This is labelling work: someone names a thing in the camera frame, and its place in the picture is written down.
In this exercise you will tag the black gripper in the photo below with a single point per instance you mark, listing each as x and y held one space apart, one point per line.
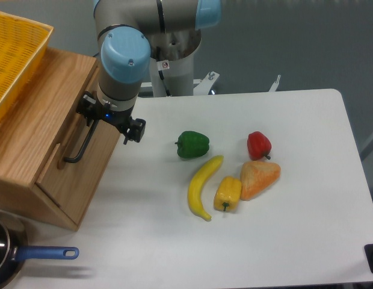
92 109

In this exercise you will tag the wooden top drawer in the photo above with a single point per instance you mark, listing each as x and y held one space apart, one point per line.
71 186

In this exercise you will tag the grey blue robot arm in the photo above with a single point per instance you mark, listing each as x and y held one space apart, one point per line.
138 39

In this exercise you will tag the wooden drawer cabinet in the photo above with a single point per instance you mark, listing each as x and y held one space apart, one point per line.
34 126

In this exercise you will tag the green bell pepper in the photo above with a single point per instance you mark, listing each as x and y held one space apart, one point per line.
191 144

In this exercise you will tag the yellow banana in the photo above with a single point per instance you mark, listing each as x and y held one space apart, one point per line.
196 186

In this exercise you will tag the yellow bell pepper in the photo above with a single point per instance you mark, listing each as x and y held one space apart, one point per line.
228 194

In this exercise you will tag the red bell pepper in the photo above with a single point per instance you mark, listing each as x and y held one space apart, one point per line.
258 146

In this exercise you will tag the orange bread wedge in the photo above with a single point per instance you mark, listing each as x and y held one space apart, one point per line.
256 176

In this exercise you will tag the yellow plastic basket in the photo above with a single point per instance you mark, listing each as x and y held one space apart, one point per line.
23 43

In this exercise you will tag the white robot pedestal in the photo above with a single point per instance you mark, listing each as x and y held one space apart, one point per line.
172 66

